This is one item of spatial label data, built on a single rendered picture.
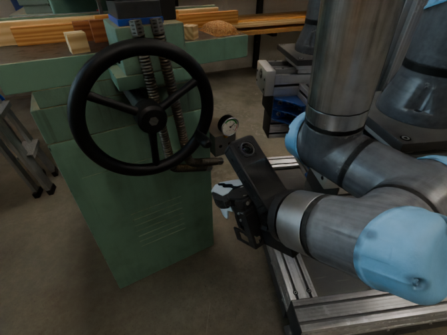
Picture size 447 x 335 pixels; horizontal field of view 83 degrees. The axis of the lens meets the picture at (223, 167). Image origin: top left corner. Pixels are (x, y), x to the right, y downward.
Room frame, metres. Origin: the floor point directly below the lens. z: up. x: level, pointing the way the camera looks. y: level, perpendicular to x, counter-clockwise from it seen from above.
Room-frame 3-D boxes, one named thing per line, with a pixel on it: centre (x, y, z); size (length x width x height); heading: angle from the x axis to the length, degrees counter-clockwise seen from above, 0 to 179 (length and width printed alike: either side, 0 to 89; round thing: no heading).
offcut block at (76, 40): (0.61, 0.32, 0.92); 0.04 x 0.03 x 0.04; 127
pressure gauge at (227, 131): (0.71, -0.01, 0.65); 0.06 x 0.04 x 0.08; 120
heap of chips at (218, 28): (0.84, 0.01, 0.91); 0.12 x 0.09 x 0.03; 30
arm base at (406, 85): (0.48, -0.39, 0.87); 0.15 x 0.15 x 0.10
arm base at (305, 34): (0.97, -0.33, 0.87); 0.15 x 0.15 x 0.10
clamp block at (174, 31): (0.63, 0.18, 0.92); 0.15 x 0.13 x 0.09; 120
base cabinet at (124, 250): (0.87, 0.38, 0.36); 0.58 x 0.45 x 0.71; 30
